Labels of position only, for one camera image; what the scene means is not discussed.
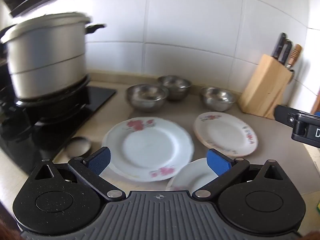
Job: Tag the small white floral plate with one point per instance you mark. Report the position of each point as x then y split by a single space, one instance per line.
190 178

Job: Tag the wooden knife block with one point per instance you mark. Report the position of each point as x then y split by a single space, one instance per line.
265 87

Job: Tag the large white pink-flower plate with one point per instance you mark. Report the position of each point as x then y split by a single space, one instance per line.
150 150

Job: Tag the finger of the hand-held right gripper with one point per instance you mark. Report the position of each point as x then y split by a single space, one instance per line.
285 116

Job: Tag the yellow green sponge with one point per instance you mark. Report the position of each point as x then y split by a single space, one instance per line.
316 206

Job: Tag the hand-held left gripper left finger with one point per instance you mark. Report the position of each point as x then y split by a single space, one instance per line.
100 160

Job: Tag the stainless steel bowl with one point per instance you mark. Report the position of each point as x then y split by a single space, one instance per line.
218 99
175 86
147 98

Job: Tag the aluminium steamer pot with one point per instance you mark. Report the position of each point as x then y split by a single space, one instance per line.
45 60

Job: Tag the white plate orange rim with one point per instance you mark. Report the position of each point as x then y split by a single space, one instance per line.
222 132

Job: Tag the black burner pot support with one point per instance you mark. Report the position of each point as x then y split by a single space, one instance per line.
62 98

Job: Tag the black glass gas stove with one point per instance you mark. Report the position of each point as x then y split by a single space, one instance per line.
95 100

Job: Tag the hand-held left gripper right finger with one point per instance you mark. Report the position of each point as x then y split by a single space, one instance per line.
217 163

